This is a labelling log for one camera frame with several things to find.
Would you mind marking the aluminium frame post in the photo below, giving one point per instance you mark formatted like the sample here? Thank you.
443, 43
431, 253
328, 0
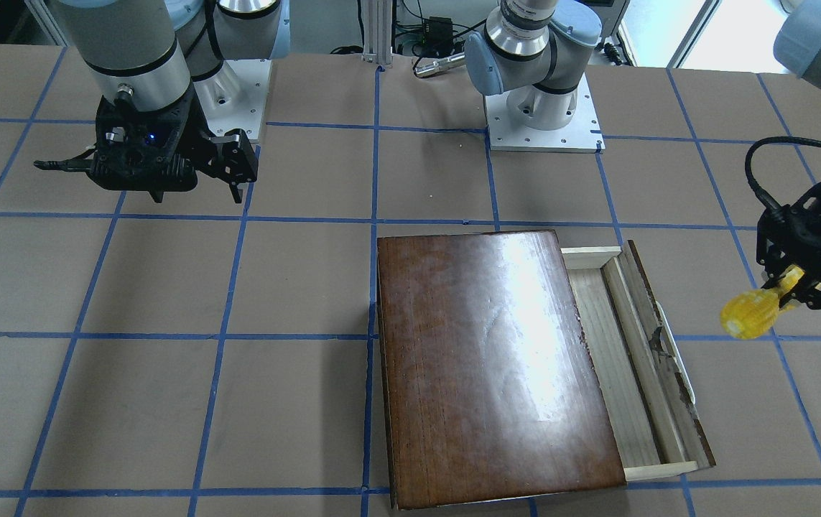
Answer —
377, 32

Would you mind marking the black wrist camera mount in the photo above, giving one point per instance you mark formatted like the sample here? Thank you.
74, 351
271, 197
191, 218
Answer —
134, 150

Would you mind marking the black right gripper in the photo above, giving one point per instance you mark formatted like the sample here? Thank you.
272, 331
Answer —
232, 156

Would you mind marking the light wood drawer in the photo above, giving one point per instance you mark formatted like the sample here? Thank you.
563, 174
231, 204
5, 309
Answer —
650, 401

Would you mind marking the black power adapter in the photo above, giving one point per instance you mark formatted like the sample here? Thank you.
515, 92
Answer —
437, 30

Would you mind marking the silver cylindrical tool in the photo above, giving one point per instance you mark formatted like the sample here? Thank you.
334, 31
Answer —
439, 66

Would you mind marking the yellow corn cob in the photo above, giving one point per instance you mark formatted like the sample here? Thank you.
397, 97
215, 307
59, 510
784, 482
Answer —
750, 314

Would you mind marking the dark brown wooden cabinet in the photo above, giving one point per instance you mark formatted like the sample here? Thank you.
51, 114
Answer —
490, 392

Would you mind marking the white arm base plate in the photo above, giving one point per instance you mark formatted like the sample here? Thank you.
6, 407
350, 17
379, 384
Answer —
530, 120
235, 97

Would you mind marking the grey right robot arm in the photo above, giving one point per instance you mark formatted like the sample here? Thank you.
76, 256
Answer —
152, 52

